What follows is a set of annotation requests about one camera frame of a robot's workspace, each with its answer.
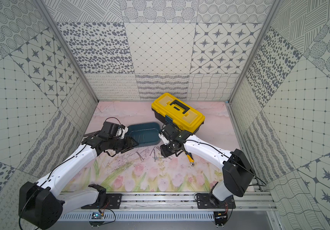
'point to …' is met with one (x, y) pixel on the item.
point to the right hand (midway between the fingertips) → (166, 153)
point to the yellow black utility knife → (189, 157)
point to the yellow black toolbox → (170, 109)
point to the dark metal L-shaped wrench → (91, 133)
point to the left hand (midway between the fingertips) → (136, 142)
